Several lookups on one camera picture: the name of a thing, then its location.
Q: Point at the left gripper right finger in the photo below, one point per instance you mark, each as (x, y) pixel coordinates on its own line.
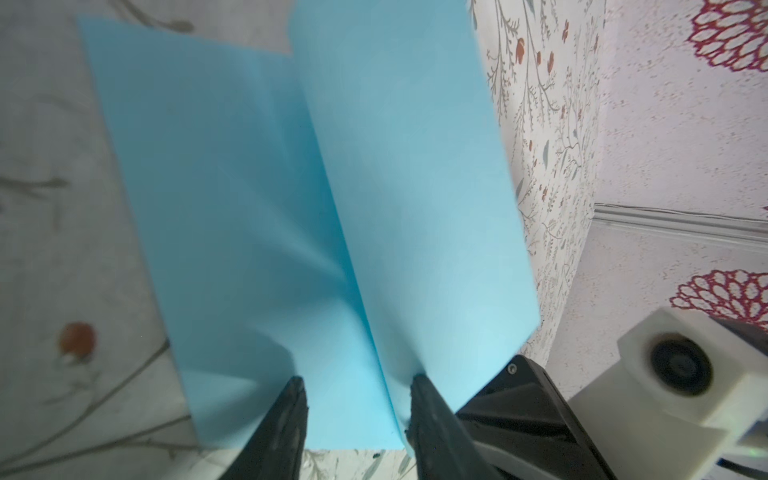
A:
(443, 449)

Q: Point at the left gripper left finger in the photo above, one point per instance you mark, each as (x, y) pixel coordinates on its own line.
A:
(275, 450)

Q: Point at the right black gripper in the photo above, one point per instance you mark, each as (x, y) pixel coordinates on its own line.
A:
(522, 426)

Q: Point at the light blue square paper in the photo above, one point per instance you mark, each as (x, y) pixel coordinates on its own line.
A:
(344, 213)

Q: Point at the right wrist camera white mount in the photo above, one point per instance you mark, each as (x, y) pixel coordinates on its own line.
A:
(687, 390)

